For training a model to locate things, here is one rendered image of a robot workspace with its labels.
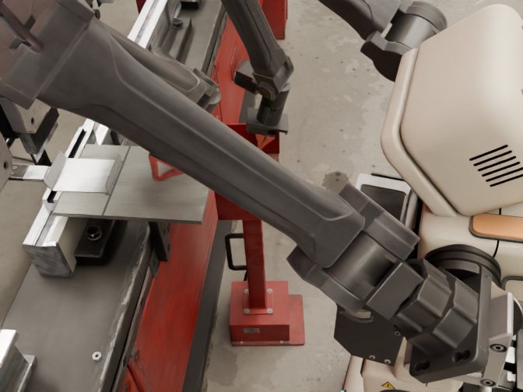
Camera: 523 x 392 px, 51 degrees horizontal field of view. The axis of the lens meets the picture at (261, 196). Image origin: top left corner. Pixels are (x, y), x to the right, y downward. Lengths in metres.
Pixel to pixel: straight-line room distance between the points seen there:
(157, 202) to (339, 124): 1.81
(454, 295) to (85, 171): 0.72
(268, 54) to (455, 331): 0.72
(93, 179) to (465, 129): 0.69
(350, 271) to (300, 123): 2.16
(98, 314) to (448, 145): 0.67
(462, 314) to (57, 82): 0.42
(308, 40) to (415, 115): 2.71
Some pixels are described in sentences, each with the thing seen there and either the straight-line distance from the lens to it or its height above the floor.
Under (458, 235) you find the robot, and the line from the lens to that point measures 0.64.
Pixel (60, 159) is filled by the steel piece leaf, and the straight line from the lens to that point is 1.09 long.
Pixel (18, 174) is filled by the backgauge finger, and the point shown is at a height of 1.00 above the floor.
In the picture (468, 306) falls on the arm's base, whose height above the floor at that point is 1.22.
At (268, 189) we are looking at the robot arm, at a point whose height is 1.37.
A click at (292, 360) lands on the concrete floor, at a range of 1.89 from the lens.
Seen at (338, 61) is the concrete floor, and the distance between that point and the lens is 3.11.
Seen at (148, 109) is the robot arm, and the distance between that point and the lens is 0.39.
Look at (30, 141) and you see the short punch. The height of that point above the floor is 1.13.
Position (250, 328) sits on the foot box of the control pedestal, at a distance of 1.84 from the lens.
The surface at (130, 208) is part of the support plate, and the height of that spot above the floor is 1.00.
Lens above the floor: 1.70
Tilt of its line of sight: 47 degrees down
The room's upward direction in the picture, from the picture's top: 3 degrees counter-clockwise
